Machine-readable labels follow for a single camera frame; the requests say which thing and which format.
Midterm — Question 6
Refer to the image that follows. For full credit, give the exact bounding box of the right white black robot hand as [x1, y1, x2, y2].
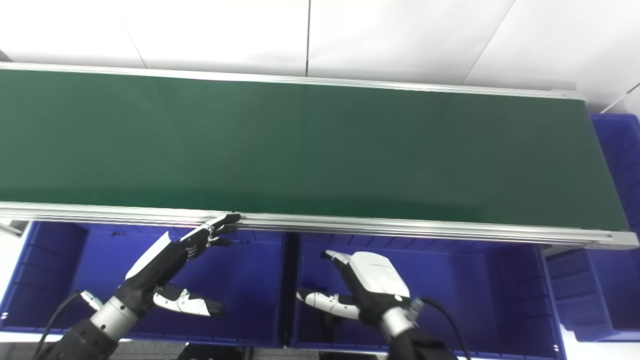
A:
[296, 249, 419, 327]

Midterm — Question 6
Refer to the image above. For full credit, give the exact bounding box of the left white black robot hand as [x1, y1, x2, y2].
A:
[117, 213, 242, 318]

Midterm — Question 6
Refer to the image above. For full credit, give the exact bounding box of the blue plastic bin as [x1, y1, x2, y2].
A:
[288, 232, 567, 360]
[0, 220, 289, 349]
[545, 113, 640, 344]

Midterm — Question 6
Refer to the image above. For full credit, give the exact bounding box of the aluminium conveyor leg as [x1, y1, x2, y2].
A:
[0, 219, 30, 238]

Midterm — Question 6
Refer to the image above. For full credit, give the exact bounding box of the black base block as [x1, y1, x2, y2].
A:
[177, 342, 252, 360]
[319, 350, 377, 360]

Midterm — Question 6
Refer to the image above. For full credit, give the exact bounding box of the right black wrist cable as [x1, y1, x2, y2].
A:
[419, 297, 472, 360]

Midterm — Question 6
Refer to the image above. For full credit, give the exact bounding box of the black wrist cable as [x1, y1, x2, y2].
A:
[419, 297, 472, 360]
[34, 291, 103, 359]

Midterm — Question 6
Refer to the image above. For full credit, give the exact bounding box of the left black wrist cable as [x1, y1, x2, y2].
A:
[34, 291, 103, 359]

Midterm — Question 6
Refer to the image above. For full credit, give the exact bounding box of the green conveyor belt with aluminium frame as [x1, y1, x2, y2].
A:
[0, 62, 640, 251]

